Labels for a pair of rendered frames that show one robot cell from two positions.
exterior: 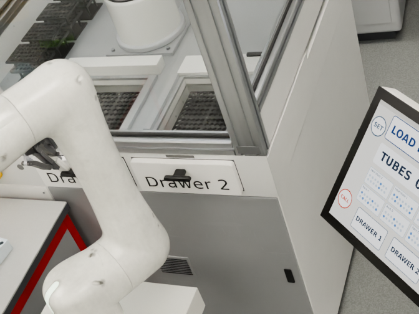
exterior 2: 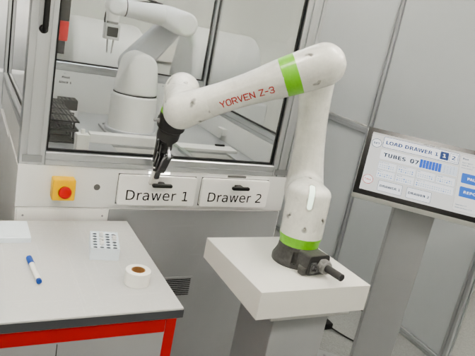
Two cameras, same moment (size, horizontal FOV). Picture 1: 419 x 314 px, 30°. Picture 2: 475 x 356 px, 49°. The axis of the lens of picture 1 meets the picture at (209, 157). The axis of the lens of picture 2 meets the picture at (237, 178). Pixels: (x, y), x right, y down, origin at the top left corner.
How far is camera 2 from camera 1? 202 cm
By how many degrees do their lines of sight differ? 58
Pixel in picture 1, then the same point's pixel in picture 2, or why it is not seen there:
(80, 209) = not seen: hidden behind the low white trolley
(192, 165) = (247, 181)
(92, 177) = (324, 121)
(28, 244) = (127, 240)
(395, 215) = (403, 177)
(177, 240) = (193, 258)
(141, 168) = (210, 184)
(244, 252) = not seen: hidden behind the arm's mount
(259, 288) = (230, 299)
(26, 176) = (95, 198)
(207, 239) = not seen: hidden behind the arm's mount
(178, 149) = (239, 170)
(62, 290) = (320, 188)
